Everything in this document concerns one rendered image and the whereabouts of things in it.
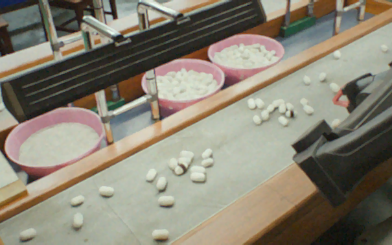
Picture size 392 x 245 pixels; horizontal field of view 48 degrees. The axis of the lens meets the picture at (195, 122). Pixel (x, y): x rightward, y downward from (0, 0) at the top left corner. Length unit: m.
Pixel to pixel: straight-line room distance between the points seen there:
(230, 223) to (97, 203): 0.32
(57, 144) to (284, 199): 0.65
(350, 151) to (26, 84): 0.55
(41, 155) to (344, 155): 0.87
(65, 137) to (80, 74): 0.48
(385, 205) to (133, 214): 1.38
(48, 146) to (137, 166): 0.28
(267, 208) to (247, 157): 0.20
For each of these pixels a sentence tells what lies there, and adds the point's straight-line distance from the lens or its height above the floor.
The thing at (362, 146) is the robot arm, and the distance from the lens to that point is 0.59.
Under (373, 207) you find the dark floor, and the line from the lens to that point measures 2.13.
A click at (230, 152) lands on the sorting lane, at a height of 0.74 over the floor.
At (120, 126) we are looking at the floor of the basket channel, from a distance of 1.40.
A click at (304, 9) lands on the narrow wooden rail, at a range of 2.00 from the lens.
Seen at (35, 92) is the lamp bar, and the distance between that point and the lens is 0.83.
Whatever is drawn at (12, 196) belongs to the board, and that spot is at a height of 0.78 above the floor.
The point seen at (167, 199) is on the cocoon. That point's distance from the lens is 1.01.
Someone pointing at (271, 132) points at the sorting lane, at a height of 0.74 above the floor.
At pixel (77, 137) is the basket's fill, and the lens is 1.29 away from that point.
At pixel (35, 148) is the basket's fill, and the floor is 0.73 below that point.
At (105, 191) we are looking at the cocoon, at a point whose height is 0.76.
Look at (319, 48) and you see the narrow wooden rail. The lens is 1.62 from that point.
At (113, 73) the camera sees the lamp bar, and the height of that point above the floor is 1.06.
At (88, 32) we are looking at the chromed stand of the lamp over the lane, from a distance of 1.03.
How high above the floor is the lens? 1.48
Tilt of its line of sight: 36 degrees down
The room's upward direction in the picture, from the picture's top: 4 degrees counter-clockwise
